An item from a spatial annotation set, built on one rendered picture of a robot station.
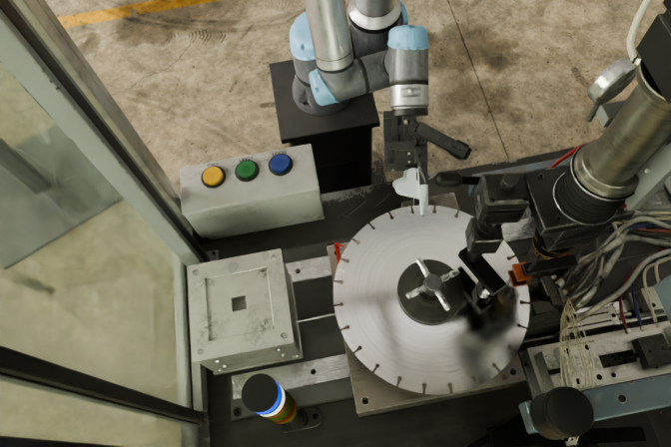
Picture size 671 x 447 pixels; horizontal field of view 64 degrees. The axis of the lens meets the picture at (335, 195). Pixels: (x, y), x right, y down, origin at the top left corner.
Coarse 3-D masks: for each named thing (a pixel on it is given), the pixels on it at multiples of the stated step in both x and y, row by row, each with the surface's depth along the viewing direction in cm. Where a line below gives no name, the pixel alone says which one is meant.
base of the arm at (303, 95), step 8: (296, 80) 131; (296, 88) 132; (304, 88) 129; (296, 96) 133; (304, 96) 131; (312, 96) 129; (304, 104) 133; (312, 104) 131; (336, 104) 132; (344, 104) 134; (312, 112) 133; (320, 112) 132; (328, 112) 133
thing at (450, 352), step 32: (384, 224) 97; (416, 224) 97; (448, 224) 96; (352, 256) 95; (384, 256) 94; (416, 256) 94; (448, 256) 94; (352, 288) 92; (384, 288) 92; (512, 288) 90; (352, 320) 90; (384, 320) 89; (448, 320) 89; (480, 320) 88; (512, 320) 88; (384, 352) 87; (416, 352) 87; (448, 352) 86; (480, 352) 86; (512, 352) 86; (416, 384) 84; (480, 384) 84
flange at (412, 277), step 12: (432, 264) 92; (444, 264) 92; (408, 276) 91; (420, 276) 91; (456, 276) 91; (408, 288) 90; (444, 288) 88; (456, 288) 90; (408, 300) 89; (420, 300) 89; (432, 300) 88; (456, 300) 89; (408, 312) 89; (420, 312) 88; (432, 312) 88; (444, 312) 88; (456, 312) 88
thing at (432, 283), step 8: (424, 264) 88; (424, 272) 88; (448, 272) 87; (456, 272) 87; (424, 280) 86; (432, 280) 86; (440, 280) 86; (416, 288) 86; (424, 288) 86; (432, 288) 86; (440, 288) 86; (408, 296) 86; (440, 296) 85; (448, 304) 85
